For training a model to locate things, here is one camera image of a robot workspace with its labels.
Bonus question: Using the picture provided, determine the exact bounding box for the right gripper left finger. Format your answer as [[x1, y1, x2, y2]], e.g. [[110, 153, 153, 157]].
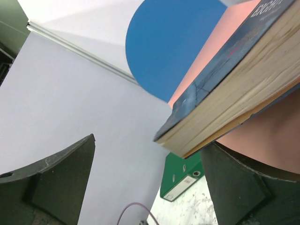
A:
[[0, 134, 95, 225]]

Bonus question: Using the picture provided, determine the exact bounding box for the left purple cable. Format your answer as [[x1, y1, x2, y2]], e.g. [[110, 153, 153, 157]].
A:
[[117, 202, 161, 225]]

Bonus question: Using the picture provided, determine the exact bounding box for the blue Nineteen Eighty-Four book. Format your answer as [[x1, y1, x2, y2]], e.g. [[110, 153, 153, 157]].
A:
[[154, 0, 300, 158]]

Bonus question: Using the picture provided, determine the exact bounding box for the colourful wooden bookshelf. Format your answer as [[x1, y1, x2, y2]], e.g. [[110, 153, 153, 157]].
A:
[[126, 0, 300, 173]]

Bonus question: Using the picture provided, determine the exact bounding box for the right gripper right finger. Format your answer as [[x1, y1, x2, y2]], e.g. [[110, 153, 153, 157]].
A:
[[200, 142, 300, 225]]

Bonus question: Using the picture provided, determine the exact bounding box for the aluminium corner post left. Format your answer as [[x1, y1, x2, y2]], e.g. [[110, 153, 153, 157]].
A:
[[26, 21, 138, 85]]

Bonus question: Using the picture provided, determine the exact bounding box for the green lever arch binder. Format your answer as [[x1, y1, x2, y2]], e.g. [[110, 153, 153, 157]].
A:
[[159, 152, 204, 202]]

